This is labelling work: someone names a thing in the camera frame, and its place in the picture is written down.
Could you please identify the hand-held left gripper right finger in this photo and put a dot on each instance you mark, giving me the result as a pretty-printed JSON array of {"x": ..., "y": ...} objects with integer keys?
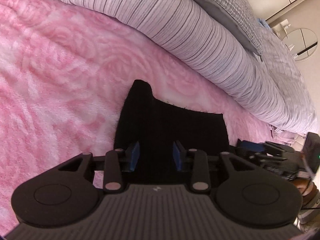
[{"x": 178, "y": 157}]

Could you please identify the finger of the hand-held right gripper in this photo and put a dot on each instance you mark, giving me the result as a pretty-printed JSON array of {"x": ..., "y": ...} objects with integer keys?
[
  {"x": 251, "y": 146},
  {"x": 277, "y": 148}
]

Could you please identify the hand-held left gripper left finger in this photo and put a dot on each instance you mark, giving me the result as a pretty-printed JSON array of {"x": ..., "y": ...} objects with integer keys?
[{"x": 135, "y": 156}]

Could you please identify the black garment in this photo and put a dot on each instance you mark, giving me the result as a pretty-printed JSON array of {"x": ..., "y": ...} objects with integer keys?
[{"x": 162, "y": 125}]

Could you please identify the grey patterned quilt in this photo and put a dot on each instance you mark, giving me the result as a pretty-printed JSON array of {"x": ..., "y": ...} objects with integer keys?
[{"x": 282, "y": 62}]

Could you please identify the pink floral fleece blanket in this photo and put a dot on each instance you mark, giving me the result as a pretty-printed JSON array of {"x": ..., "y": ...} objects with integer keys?
[{"x": 62, "y": 80}]

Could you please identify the small white shelf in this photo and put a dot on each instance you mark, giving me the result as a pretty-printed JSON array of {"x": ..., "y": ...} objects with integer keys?
[{"x": 281, "y": 28}]

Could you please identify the light blue cloth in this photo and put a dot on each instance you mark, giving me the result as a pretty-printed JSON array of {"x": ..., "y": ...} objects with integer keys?
[{"x": 264, "y": 23}]

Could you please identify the striped pale duvet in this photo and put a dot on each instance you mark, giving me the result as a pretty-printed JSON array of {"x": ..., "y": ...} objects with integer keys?
[{"x": 175, "y": 30}]

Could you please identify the grey checked pillow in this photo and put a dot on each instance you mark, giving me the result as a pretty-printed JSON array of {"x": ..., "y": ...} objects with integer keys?
[{"x": 225, "y": 2}]

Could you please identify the round wall mirror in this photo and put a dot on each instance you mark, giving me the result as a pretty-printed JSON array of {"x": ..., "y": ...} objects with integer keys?
[{"x": 295, "y": 42}]

